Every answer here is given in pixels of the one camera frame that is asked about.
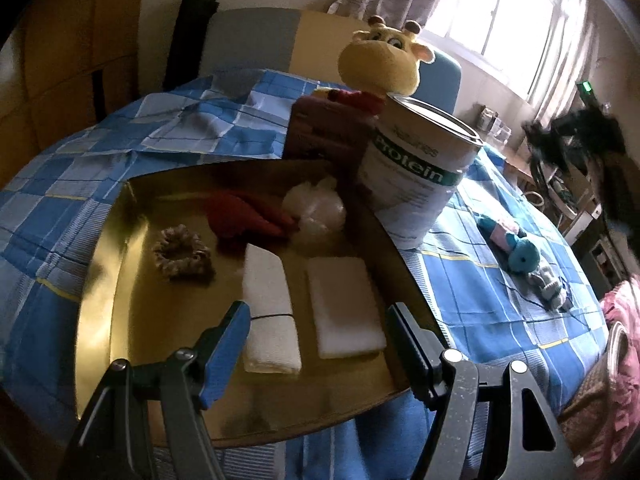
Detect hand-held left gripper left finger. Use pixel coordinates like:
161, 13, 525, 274
60, 300, 252, 480

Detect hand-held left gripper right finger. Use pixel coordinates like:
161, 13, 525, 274
385, 302, 576, 480

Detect gold tray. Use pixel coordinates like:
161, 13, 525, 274
74, 160, 441, 448

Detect white towel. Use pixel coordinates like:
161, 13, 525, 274
242, 242, 303, 375

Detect white foam sponge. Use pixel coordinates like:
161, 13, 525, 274
306, 256, 388, 360

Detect brown scrunchie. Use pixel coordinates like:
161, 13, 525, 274
151, 225, 216, 281

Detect dark red cloth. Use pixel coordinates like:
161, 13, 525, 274
206, 190, 301, 241

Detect blue and pink plush toy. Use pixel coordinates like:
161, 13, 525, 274
475, 212, 542, 275

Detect white socks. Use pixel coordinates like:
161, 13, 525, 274
529, 264, 571, 313

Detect white plastic bag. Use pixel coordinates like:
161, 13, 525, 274
281, 176, 347, 243

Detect blue checked bedsheet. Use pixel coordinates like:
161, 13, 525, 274
0, 70, 611, 480

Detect wooden desk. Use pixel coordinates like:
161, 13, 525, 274
492, 135, 536, 181

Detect clear desk organizer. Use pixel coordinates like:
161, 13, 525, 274
475, 104, 512, 142

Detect cluttered storage shelf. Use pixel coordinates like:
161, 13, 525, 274
532, 150, 640, 281

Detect window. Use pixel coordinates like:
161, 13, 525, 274
420, 0, 571, 96

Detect white protein powder can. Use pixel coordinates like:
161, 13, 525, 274
357, 94, 485, 250

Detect woven basket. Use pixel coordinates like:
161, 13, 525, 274
557, 320, 640, 480

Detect pink cloth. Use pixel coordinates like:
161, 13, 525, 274
597, 280, 640, 461

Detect yellow giraffe plush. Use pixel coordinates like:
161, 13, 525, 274
312, 15, 435, 116

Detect dark red cardboard box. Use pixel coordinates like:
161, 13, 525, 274
282, 97, 386, 196

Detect blue grey yellow headboard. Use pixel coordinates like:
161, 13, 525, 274
202, 7, 463, 116

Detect black rolled mat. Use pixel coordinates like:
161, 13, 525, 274
164, 0, 220, 92

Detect wooden wardrobe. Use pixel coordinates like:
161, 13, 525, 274
0, 0, 151, 191

